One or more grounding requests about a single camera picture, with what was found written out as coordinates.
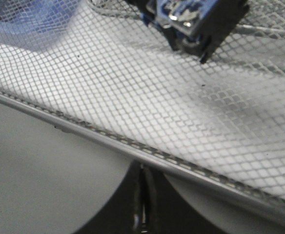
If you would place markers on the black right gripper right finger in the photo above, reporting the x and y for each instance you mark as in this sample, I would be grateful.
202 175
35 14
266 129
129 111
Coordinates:
165 211

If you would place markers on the silver mesh tray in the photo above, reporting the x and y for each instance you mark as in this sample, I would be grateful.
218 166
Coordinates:
113 79

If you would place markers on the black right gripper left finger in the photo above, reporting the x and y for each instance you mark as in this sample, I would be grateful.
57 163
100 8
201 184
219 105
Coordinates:
123 212

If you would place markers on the red emergency stop button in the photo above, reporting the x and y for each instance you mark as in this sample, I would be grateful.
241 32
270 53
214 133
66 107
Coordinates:
196 27

